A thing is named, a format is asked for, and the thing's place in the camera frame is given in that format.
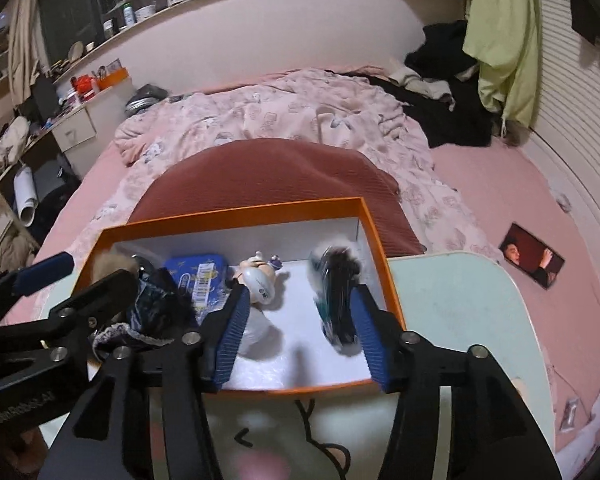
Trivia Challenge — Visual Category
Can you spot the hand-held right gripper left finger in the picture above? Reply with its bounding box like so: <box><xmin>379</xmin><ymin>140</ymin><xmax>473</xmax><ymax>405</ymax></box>
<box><xmin>36</xmin><ymin>280</ymin><xmax>252</xmax><ymax>480</ymax></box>

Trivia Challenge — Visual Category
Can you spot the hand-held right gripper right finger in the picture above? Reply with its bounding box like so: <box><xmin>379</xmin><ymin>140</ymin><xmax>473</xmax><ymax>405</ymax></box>
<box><xmin>350</xmin><ymin>284</ymin><xmax>563</xmax><ymax>480</ymax></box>

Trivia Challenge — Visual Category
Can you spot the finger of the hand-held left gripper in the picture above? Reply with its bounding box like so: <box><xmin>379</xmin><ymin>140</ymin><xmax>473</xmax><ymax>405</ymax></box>
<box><xmin>0</xmin><ymin>252</ymin><xmax>76</xmax><ymax>333</ymax></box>
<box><xmin>0</xmin><ymin>269</ymin><xmax>141</xmax><ymax>376</ymax></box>

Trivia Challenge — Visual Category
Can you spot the clear plastic bag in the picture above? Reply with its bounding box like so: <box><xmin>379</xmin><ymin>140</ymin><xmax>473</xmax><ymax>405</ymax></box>
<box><xmin>240</xmin><ymin>310</ymin><xmax>285</xmax><ymax>361</ymax></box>

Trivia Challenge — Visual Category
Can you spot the brown fur pompom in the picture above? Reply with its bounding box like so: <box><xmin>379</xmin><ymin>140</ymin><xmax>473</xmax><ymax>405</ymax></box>
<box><xmin>91</xmin><ymin>252</ymin><xmax>141</xmax><ymax>283</ymax></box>

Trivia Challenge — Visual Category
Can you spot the small white figurine toy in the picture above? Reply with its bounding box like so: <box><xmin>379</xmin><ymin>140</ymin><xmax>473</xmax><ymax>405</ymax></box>
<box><xmin>232</xmin><ymin>252</ymin><xmax>287</xmax><ymax>311</ymax></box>

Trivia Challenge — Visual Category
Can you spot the black hair accessory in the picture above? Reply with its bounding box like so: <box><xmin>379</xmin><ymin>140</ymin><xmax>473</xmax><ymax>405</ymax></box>
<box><xmin>307</xmin><ymin>242</ymin><xmax>366</xmax><ymax>356</ymax></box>

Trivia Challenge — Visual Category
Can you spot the blue printed tin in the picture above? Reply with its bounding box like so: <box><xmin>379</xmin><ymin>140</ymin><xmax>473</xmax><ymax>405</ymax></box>
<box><xmin>164</xmin><ymin>252</ymin><xmax>231</xmax><ymax>318</ymax></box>

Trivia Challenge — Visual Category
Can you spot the orange cardboard box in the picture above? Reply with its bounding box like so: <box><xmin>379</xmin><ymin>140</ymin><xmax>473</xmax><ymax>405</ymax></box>
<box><xmin>72</xmin><ymin>197</ymin><xmax>407</xmax><ymax>396</ymax></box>

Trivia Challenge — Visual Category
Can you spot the red container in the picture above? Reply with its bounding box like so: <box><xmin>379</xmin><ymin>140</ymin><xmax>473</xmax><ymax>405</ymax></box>
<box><xmin>71</xmin><ymin>75</ymin><xmax>97</xmax><ymax>103</ymax></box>

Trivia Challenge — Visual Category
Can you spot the beige cloth pile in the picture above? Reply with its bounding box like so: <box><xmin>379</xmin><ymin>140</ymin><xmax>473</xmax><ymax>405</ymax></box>
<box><xmin>0</xmin><ymin>232</ymin><xmax>41</xmax><ymax>281</ymax></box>

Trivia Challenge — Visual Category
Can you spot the white paper roll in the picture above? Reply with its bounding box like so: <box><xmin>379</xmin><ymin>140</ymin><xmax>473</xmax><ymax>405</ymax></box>
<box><xmin>12</xmin><ymin>165</ymin><xmax>40</xmax><ymax>226</ymax></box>

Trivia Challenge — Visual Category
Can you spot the white cloth bag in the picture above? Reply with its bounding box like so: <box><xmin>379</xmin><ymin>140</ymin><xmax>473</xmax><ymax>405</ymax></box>
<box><xmin>0</xmin><ymin>116</ymin><xmax>31</xmax><ymax>166</ymax></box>

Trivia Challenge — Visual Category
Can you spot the white drawer unit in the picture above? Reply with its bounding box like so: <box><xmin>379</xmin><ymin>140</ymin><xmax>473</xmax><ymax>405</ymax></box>
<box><xmin>52</xmin><ymin>80</ymin><xmax>136</xmax><ymax>181</ymax></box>

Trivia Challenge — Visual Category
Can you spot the maroon pillow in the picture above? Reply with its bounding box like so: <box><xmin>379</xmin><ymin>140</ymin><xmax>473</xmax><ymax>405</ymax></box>
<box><xmin>127</xmin><ymin>139</ymin><xmax>426</xmax><ymax>256</ymax></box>

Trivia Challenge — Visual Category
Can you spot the black rectangular device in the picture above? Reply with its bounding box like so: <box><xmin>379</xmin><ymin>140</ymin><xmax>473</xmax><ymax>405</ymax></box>
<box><xmin>30</xmin><ymin>76</ymin><xmax>61</xmax><ymax>116</ymax></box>

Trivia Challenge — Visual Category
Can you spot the dark photo card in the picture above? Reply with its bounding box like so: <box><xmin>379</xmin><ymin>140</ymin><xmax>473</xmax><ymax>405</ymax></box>
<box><xmin>499</xmin><ymin>222</ymin><xmax>566</xmax><ymax>291</ymax></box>

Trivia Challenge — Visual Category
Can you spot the grey bag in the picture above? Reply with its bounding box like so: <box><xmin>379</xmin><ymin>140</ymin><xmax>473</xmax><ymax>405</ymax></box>
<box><xmin>125</xmin><ymin>84</ymin><xmax>170</xmax><ymax>111</ymax></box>

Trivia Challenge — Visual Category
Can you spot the small orange box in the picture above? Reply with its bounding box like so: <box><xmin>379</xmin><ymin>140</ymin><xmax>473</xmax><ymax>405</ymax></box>
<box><xmin>98</xmin><ymin>67</ymin><xmax>129</xmax><ymax>90</ymax></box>

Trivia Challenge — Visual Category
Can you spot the small silver packet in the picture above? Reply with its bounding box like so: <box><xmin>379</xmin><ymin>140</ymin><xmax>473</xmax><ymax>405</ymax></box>
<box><xmin>560</xmin><ymin>396</ymin><xmax>581</xmax><ymax>431</ymax></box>

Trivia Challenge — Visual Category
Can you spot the pink printed blanket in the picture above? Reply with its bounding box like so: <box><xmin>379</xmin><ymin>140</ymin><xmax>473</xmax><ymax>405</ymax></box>
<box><xmin>80</xmin><ymin>67</ymin><xmax>503</xmax><ymax>261</ymax></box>

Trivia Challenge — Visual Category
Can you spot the black clothes pile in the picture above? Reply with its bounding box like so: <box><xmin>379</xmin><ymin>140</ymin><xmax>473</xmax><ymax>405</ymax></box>
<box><xmin>352</xmin><ymin>20</ymin><xmax>501</xmax><ymax>150</ymax></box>

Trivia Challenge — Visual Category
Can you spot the beige curtain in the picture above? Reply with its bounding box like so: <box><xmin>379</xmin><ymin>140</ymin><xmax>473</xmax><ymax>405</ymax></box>
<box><xmin>7</xmin><ymin>0</ymin><xmax>43</xmax><ymax>91</ymax></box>

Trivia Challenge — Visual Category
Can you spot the grey white garment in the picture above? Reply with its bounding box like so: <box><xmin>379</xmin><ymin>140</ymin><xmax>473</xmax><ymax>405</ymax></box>
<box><xmin>390</xmin><ymin>67</ymin><xmax>456</xmax><ymax>106</ymax></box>

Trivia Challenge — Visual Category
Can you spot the light green garment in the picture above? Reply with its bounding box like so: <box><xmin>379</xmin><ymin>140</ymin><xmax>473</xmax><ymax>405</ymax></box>
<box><xmin>462</xmin><ymin>0</ymin><xmax>542</xmax><ymax>128</ymax></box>

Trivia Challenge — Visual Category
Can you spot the black hanging garment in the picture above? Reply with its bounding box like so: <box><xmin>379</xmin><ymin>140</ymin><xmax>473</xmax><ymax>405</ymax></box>
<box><xmin>570</xmin><ymin>0</ymin><xmax>600</xmax><ymax>43</ymax></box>

